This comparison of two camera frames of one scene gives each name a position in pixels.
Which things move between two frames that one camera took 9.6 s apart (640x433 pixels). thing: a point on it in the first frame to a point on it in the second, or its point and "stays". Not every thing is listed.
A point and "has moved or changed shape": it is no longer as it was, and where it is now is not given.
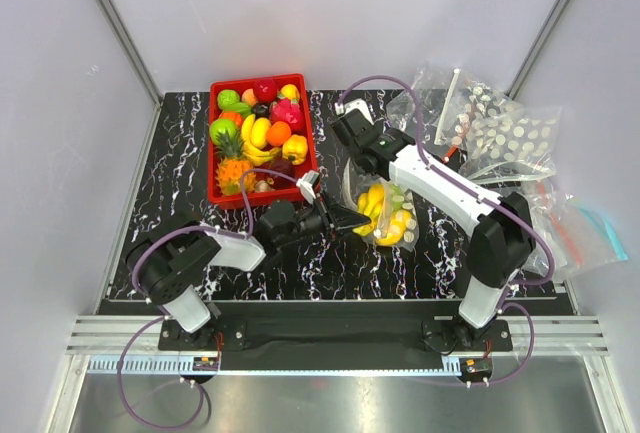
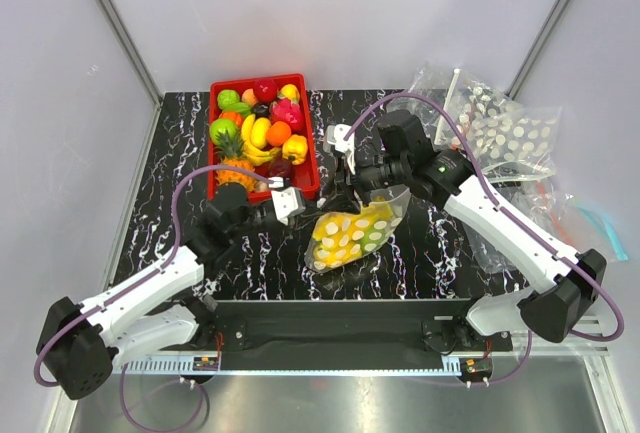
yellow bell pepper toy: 295,148 stays
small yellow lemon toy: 290,91 stays
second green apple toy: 220,125 stays
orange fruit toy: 278,133 stays
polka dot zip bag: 389,207 has moved or changed shape
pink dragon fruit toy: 287,111 stays
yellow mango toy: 396,228 to 338,239
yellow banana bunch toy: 370,204 has moved or changed shape
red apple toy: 265,90 stays
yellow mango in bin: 259,132 stays
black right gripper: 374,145 to 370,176
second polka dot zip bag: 494,137 stays
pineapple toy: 233,164 stays
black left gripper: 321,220 to 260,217
